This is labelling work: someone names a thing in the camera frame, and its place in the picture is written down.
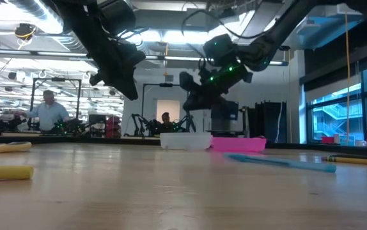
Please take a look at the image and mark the person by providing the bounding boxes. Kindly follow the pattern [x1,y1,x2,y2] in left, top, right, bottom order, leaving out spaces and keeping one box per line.
[13,89,71,132]
[157,111,177,134]

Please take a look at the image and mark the ceiling cable reel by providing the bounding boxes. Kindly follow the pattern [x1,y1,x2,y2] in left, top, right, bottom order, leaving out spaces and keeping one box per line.
[13,22,38,42]

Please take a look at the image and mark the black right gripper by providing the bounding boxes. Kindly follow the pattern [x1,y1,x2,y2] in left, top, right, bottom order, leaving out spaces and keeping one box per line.
[179,62,253,111]

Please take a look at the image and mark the light blue pen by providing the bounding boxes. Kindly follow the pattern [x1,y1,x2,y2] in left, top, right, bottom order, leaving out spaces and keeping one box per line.
[224,153,337,174]

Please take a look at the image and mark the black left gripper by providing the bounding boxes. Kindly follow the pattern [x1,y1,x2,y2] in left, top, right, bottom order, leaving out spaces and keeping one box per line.
[89,41,146,102]

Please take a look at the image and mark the black metal rig frame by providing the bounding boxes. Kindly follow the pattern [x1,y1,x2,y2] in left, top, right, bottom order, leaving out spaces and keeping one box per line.
[141,82,187,135]
[29,77,82,130]

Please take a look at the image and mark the white ceiling air unit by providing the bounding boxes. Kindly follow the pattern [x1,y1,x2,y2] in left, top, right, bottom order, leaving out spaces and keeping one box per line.
[327,3,366,17]

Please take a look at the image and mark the white hanging cable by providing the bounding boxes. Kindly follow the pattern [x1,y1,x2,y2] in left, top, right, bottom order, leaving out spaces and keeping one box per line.
[274,102,283,144]

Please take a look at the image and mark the pink plastic box lid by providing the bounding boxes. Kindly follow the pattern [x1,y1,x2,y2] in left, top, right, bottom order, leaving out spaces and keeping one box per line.
[210,137,267,153]

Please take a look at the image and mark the dark blue-screen monitor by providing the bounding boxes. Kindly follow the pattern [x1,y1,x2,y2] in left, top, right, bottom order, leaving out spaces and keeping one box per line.
[210,100,239,130]

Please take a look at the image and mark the yellow pencil with green end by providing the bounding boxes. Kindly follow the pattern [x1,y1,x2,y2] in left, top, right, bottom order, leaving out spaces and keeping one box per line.
[322,154,367,167]

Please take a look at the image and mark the yellow hanging cord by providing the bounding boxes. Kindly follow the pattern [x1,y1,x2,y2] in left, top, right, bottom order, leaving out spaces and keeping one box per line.
[344,12,352,144]

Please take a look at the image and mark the black table edge rail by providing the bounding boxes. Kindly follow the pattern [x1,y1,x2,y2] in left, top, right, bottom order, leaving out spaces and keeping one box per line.
[0,134,367,158]

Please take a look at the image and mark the white door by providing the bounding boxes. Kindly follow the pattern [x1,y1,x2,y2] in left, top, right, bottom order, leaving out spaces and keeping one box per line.
[156,99,181,124]

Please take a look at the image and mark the small black monitor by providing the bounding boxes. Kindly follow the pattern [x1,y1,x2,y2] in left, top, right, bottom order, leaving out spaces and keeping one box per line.
[88,114,107,125]

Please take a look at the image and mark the yellow highlighter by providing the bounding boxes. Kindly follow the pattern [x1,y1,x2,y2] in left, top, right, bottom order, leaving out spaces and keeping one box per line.
[0,165,35,181]

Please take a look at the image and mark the black folding panel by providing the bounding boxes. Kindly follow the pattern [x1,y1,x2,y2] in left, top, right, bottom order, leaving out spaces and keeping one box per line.
[255,101,288,144]

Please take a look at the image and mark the translucent white supply box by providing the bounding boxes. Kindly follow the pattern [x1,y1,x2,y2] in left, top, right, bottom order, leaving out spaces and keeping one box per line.
[159,132,213,151]

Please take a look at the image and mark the red stacked chairs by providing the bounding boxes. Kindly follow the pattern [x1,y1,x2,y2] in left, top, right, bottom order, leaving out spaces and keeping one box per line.
[105,115,122,138]

